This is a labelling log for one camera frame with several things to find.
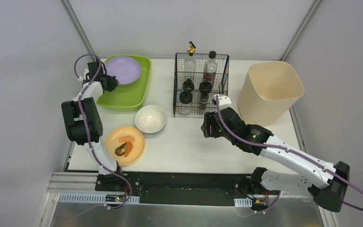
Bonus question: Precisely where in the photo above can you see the purple plate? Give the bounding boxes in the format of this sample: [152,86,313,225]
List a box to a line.
[104,56,142,85]

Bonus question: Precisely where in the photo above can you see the small brown spice bottle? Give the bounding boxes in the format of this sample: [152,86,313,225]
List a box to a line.
[199,92,209,110]

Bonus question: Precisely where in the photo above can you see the salt grinder jar black lid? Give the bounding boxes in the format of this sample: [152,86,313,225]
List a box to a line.
[199,81,212,94]

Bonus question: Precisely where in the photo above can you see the white spice jar black cap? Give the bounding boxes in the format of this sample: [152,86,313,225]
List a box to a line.
[182,78,194,93]

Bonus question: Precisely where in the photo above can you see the clear bottle red label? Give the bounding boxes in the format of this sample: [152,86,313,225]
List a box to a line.
[203,51,217,85]

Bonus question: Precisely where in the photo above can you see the white ceramic bowl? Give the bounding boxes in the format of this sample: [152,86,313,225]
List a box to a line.
[134,105,167,134]

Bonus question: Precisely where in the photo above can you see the clear bottle gold pourer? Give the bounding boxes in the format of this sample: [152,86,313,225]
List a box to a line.
[184,41,196,79]

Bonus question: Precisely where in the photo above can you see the yellow plate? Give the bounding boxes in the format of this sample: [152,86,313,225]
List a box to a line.
[104,126,146,166]

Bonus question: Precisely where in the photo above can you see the pepper grinder jar black lid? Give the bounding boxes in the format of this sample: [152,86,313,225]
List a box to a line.
[179,91,193,105]

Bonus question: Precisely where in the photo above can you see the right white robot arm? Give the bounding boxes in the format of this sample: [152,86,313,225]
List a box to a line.
[201,107,350,212]

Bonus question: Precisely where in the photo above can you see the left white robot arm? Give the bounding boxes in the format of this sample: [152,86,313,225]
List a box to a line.
[61,61,121,186]

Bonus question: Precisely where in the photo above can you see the green plastic tub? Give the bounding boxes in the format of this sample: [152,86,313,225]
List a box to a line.
[97,55,152,111]

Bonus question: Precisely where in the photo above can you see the orange melon slice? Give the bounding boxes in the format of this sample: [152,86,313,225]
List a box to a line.
[118,136,135,143]

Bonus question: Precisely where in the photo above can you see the orange food piece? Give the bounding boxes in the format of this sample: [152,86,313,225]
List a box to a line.
[124,142,134,157]

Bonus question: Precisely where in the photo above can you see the beige plastic bin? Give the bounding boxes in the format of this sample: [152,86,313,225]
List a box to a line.
[237,61,304,126]

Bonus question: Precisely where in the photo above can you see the dark mussel shell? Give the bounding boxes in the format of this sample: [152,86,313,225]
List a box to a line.
[115,143,126,156]

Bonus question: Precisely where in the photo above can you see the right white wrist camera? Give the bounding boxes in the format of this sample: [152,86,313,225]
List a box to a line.
[214,94,232,110]

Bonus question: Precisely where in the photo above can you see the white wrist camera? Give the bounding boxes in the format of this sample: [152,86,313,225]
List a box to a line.
[78,69,89,82]
[214,94,232,110]

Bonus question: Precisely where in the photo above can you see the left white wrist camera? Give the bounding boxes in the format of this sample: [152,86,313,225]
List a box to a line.
[78,69,89,82]

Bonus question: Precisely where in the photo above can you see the black wire basket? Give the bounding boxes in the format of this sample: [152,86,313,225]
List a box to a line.
[173,52,230,116]

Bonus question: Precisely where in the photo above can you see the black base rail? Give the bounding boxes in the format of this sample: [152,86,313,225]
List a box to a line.
[95,172,266,206]

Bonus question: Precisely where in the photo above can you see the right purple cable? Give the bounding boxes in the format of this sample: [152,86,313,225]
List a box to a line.
[215,95,363,214]

